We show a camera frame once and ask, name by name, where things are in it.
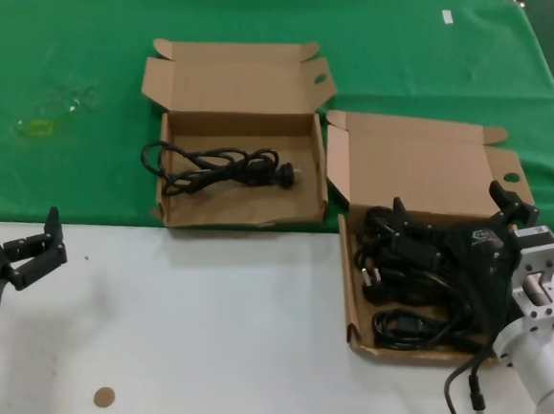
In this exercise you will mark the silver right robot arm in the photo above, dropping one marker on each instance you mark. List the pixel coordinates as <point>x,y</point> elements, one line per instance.
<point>540,343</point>

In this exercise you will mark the white tape strip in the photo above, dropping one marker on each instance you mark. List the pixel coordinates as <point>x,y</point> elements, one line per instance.
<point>447,16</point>

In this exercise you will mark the round brown cardboard disc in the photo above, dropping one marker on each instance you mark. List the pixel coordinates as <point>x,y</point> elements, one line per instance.
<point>103,397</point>

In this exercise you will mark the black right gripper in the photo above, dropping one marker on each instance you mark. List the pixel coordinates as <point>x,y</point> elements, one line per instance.
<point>482,254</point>

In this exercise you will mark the green tablecloth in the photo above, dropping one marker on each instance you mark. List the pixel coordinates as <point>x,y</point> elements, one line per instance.
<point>79,33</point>

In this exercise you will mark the open brown cardboard box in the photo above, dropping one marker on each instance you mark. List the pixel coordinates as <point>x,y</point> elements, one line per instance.
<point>406,155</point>
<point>238,84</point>

